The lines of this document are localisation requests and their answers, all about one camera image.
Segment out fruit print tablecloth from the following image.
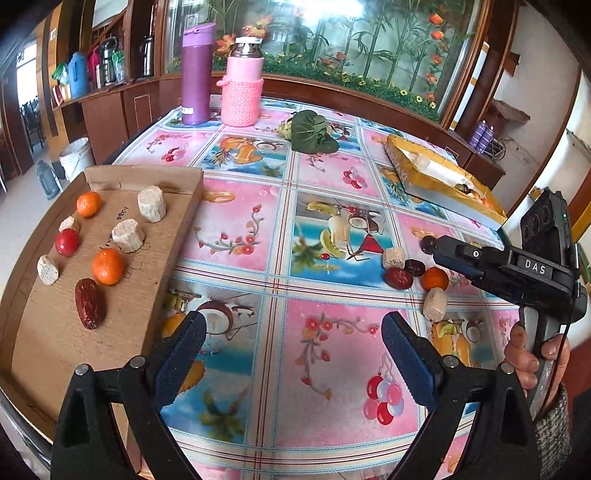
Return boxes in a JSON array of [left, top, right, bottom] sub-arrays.
[[118, 99, 518, 479]]

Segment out blue water bottle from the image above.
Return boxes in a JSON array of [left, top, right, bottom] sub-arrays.
[[36, 160, 61, 200]]

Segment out red cherry tomato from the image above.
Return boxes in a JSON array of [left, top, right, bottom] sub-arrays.
[[54, 228, 80, 257]]

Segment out dark plum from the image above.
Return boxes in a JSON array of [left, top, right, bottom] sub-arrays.
[[404, 259, 426, 277]]

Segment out yellow silver long box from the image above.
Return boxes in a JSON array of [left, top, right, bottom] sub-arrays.
[[385, 135, 507, 230]]

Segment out purple spray cans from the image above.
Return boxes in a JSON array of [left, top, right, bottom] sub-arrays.
[[469, 120, 494, 154]]

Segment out cardboard tray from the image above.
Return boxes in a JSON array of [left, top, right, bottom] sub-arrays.
[[0, 164, 205, 430]]

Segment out dark red jujube date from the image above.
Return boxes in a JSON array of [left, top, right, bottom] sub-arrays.
[[383, 267, 414, 290]]

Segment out white plastic bucket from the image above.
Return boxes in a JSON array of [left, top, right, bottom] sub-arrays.
[[59, 137, 95, 182]]

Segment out purple thermos bottle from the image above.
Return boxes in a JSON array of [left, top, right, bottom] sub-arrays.
[[180, 23, 215, 125]]

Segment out right hand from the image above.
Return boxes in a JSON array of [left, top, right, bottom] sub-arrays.
[[504, 323, 570, 403]]

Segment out beige puffed cake piece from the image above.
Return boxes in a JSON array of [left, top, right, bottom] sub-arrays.
[[37, 255, 59, 286]]

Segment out green leafy vegetable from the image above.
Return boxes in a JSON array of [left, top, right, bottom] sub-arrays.
[[277, 110, 339, 155]]

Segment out small orange mandarin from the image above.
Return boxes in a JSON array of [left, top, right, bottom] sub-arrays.
[[76, 191, 102, 218]]

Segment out round beige rice cake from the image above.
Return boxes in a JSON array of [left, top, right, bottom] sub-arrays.
[[111, 219, 145, 254]]

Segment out beige puffed cake chunk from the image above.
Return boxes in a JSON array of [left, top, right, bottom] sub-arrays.
[[423, 287, 448, 322]]

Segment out pink sleeved jar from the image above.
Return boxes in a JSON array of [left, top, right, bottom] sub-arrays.
[[216, 36, 264, 127]]

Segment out small beige cake piece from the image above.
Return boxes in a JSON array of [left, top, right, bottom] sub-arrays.
[[58, 216, 80, 233]]

